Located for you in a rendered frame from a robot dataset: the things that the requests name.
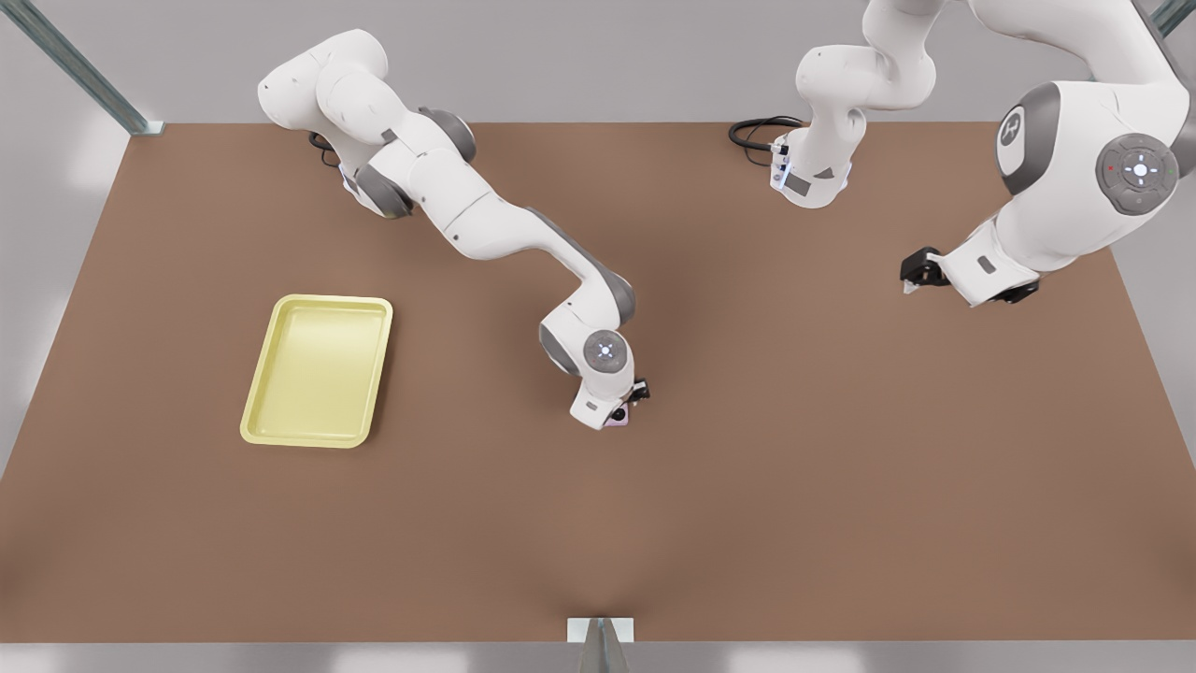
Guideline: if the pale yellow rectangular tray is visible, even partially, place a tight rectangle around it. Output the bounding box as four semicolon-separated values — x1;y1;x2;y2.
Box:
239;294;394;449

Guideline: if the silver frame post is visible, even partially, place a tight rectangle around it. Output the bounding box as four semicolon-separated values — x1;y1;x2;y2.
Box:
1147;0;1196;40
0;0;165;137
566;616;635;673

